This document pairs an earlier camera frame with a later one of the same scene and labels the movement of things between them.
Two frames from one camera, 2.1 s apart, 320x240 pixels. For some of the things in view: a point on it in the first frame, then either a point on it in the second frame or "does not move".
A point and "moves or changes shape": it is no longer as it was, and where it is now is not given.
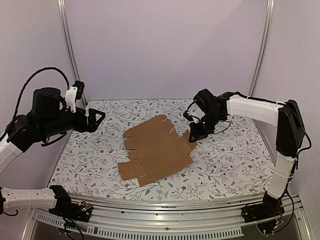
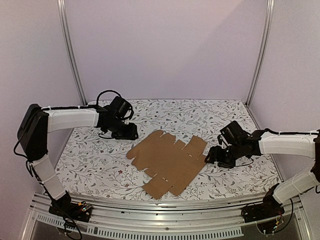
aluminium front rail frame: x=202 y=218 does not move
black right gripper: x=203 y=126 → x=216 y=155
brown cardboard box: x=154 y=152 moves or changes shape
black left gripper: x=92 y=126 → x=130 y=134
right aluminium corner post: x=269 y=7 does not move
